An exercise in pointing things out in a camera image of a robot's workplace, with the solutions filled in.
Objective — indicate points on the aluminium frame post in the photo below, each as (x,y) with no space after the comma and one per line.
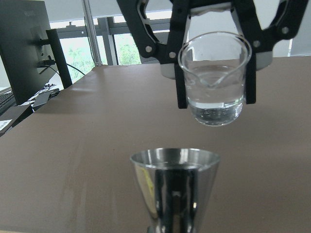
(91,33)

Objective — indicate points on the steel jigger measuring cup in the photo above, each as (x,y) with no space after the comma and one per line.
(175,184)

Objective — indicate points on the black keyboard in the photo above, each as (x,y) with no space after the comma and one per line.
(6,101)

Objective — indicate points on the clear glass beaker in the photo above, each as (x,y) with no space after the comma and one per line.
(214,67)

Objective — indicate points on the black computer monitor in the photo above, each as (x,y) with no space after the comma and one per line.
(30,50)

